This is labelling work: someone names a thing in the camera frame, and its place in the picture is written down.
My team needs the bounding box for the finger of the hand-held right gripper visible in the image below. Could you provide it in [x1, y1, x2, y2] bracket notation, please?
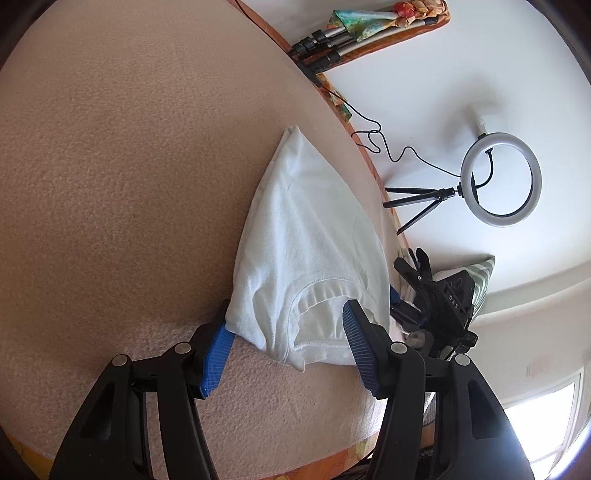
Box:
[393, 248, 435, 296]
[389, 285, 428, 330]

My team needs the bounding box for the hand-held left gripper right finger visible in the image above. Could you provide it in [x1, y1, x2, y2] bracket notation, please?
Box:
[342, 300, 536, 480]

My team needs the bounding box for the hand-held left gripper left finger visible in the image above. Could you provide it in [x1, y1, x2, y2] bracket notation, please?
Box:
[48, 300, 236, 480]

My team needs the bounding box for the white t-shirt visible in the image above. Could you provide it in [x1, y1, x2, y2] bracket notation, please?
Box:
[225, 126, 393, 374]

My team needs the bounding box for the green striped white pillow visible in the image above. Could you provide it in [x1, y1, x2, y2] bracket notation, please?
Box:
[455, 255, 497, 319]

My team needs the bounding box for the window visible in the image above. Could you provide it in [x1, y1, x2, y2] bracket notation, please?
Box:
[501, 369, 591, 480]

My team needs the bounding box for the bundle of folded tripod legs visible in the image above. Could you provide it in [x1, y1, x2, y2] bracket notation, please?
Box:
[288, 18, 365, 75]

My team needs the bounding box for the colourful painted cloth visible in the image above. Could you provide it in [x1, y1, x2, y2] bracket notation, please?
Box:
[329, 0, 451, 44]

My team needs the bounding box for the thin black light cable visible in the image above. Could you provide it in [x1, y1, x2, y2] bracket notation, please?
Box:
[337, 90, 497, 188]

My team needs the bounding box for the white ring light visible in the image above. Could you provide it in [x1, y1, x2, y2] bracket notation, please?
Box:
[460, 132, 542, 228]

